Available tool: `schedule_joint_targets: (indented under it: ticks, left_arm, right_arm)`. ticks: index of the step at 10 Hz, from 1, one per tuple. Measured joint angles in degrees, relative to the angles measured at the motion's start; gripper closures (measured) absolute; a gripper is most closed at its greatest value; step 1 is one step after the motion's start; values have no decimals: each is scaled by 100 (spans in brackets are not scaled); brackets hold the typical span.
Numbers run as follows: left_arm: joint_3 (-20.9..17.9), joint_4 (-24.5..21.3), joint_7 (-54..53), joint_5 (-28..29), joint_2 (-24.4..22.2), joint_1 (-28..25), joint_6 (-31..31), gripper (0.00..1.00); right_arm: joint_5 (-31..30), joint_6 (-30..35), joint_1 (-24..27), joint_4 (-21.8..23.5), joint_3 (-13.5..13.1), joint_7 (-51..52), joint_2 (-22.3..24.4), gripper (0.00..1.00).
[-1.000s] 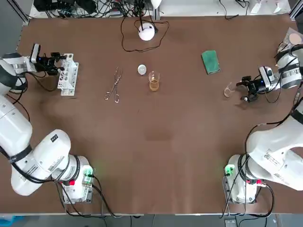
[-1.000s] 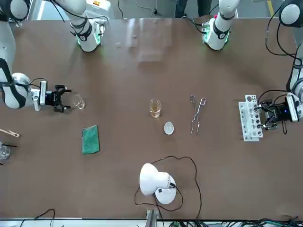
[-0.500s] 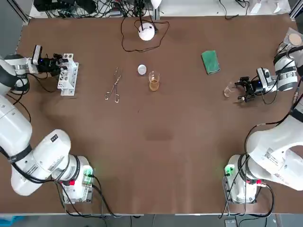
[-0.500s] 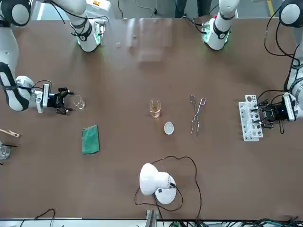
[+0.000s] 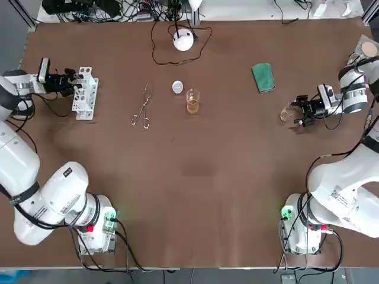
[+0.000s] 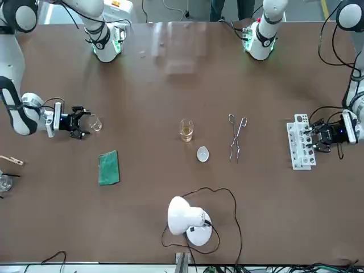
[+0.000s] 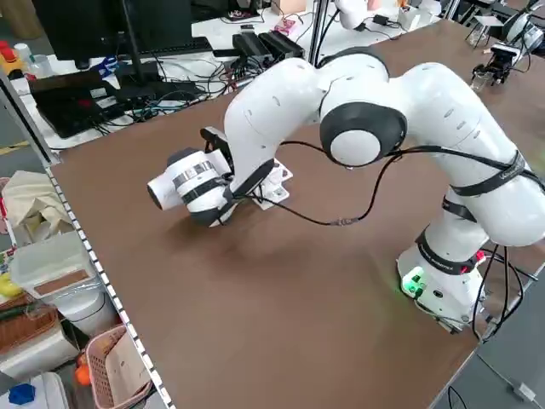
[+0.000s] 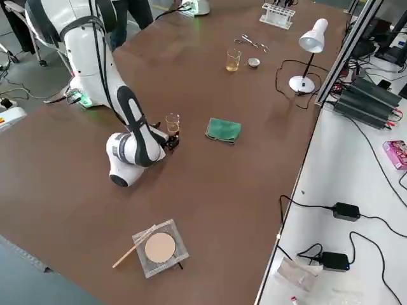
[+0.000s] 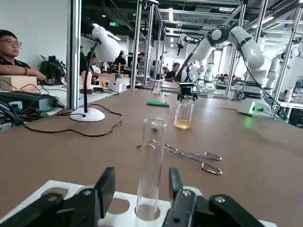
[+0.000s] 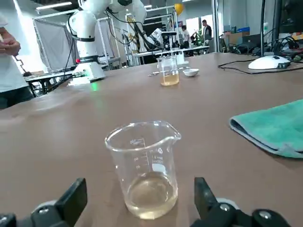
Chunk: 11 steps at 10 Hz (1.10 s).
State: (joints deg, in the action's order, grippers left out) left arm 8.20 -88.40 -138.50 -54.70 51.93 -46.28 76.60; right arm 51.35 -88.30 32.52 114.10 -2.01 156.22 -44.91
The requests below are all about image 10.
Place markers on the person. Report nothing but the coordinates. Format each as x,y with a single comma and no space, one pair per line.
9,75
206,32
185,35

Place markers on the yellow hard hat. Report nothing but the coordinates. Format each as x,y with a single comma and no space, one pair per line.
179,9

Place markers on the white desk lamp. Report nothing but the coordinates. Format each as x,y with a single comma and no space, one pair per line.
267,62

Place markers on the small clear glass beaker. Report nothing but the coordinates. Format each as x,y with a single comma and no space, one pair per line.
151,196

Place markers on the metal crucible tongs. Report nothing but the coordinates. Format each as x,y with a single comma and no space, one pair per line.
155,73

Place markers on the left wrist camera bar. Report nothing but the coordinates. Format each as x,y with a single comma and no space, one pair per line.
169,33

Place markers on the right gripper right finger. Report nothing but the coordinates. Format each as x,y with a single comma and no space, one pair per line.
206,205

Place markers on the large clear glass beaker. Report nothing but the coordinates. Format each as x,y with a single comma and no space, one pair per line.
170,79

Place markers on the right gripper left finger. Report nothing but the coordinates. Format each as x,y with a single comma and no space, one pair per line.
71,203

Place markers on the black computer monitor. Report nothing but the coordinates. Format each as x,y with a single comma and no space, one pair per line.
292,14

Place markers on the small white ceramic dish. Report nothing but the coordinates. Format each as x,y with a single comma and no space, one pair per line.
190,72

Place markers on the green folded cloth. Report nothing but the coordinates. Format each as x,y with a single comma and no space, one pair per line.
272,125

